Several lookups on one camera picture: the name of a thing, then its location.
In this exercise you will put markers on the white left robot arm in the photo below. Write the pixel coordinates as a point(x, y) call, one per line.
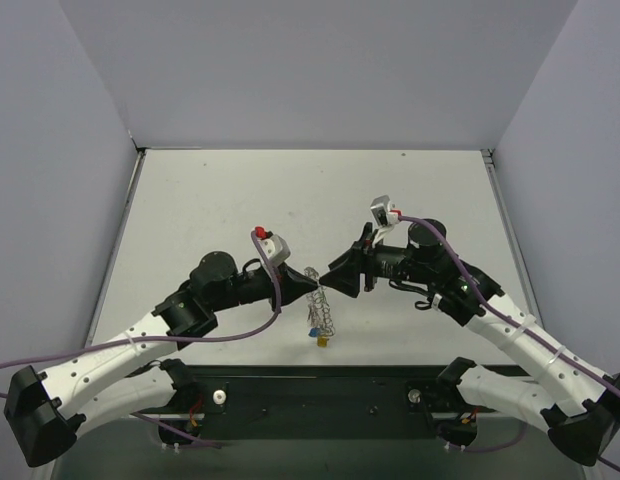
point(48, 410)

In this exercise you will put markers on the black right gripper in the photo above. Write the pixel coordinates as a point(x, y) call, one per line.
point(367, 265)

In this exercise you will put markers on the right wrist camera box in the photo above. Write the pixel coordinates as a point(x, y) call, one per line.
point(384, 211)

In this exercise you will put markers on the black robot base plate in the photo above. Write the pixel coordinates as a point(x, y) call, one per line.
point(223, 404)

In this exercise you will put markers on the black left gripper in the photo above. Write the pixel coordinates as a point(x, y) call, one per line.
point(278, 288)

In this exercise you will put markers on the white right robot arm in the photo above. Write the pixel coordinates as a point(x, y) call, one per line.
point(576, 404)

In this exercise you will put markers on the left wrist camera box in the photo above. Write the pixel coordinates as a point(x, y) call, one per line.
point(275, 249)

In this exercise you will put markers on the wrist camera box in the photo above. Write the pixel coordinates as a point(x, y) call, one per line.
point(384, 211)
point(275, 249)

